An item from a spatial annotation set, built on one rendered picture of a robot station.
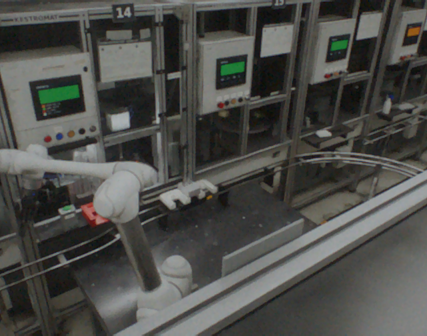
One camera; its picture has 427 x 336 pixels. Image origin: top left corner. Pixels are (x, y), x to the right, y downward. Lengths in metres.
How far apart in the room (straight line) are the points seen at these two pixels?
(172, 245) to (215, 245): 0.27
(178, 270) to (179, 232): 0.67
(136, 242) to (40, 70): 0.96
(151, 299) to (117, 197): 0.53
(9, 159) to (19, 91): 0.36
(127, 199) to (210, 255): 0.99
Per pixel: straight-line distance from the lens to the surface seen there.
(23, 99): 2.17
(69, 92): 2.20
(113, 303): 2.29
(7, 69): 2.12
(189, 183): 2.68
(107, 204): 1.61
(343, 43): 3.48
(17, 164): 1.97
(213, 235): 2.65
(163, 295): 1.91
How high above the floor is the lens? 2.35
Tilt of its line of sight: 29 degrees down
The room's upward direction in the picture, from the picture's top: 2 degrees clockwise
